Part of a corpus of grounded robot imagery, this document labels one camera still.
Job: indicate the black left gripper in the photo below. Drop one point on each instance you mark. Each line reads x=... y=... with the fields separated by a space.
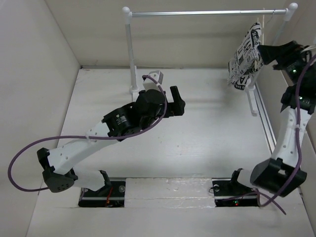
x=175 y=108

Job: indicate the aluminium rail right side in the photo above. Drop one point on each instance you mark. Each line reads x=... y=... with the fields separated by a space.
x=268 y=130

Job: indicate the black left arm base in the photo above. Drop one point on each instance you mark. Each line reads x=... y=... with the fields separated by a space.
x=111 y=195

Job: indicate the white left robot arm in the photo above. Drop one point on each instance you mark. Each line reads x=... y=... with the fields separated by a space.
x=60 y=165

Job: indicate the white metal clothes rack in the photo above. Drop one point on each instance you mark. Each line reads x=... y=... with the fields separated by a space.
x=194 y=39

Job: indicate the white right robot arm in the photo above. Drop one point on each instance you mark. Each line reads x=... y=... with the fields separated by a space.
x=281 y=173

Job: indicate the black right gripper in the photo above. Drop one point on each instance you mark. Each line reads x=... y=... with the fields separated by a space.
x=283 y=54

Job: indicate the newspaper print trousers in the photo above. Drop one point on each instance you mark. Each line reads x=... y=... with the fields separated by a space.
x=247 y=60

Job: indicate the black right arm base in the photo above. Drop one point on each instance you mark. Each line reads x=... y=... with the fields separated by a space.
x=234 y=191

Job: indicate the beige clothes hanger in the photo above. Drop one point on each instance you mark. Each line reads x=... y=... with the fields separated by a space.
x=261 y=37

